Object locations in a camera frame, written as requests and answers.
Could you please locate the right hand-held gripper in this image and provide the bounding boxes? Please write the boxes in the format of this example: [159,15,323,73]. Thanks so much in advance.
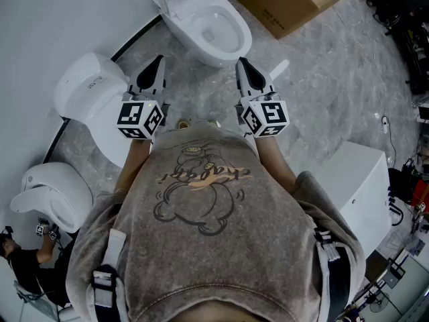
[234,57,290,138]

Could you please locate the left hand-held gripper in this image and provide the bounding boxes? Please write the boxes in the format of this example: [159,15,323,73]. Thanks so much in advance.
[116,54,170,141]

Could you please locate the white toilet bowl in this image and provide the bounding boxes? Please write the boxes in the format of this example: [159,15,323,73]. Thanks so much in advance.
[160,0,253,68]

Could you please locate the white toilet seat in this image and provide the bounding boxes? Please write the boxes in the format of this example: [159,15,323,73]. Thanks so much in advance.
[159,0,221,21]

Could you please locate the person's left forearm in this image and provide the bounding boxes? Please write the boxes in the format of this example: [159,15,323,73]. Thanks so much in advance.
[113,138,154,194]

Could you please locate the person's right forearm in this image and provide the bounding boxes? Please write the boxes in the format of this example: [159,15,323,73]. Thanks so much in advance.
[254,135,298,195]

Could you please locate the large closed white toilet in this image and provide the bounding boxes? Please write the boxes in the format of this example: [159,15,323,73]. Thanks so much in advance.
[52,52,132,169]

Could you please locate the small round white toilet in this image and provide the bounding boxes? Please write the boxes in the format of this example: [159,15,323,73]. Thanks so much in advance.
[9,162,94,234]

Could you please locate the white flat strip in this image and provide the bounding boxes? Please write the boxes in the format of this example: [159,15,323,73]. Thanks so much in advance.
[269,58,290,81]

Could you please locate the brown cardboard box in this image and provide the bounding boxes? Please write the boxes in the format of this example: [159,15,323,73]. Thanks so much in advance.
[219,0,349,40]

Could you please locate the white cabinet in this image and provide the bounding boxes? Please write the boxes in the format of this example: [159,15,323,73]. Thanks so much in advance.
[316,141,393,260]

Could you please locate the black equipment pile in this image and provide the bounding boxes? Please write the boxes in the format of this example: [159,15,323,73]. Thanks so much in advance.
[365,0,429,95]

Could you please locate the grey printed t-shirt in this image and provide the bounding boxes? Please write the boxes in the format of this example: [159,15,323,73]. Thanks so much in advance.
[65,120,367,322]

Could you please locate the red case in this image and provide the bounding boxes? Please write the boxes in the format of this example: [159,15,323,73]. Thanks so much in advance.
[410,178,429,211]

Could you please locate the grey laptop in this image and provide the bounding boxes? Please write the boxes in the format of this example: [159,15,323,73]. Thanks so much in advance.
[364,249,407,289]

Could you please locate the grey mesh chair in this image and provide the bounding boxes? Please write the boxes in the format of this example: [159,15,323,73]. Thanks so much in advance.
[13,279,62,322]

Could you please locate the small desk fan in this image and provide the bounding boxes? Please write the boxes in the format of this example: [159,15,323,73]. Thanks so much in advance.
[369,291,390,314]

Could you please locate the white cable with plug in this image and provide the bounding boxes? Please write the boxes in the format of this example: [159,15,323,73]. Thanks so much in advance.
[380,113,398,167]

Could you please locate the white black harness strap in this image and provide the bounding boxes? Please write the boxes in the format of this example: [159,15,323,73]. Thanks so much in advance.
[86,228,129,322]
[312,223,353,322]

